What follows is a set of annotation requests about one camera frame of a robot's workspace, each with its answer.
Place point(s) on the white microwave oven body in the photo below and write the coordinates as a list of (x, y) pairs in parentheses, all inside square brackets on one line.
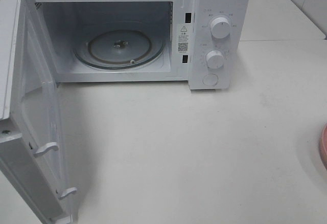
[(71, 21)]

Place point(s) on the pink round plate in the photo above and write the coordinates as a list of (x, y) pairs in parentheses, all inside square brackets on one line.
[(323, 146)]

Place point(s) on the round white door button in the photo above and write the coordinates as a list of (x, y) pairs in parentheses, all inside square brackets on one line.
[(210, 80)]

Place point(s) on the white warning label sticker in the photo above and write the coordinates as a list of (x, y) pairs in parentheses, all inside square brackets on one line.
[(183, 38)]

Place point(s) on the white microwave knob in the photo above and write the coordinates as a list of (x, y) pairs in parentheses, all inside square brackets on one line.
[(214, 59), (220, 27)]

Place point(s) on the white microwave door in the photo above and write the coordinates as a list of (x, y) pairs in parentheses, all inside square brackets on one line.
[(32, 145)]

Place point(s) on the glass microwave turntable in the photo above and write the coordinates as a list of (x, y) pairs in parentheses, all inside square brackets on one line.
[(119, 49)]

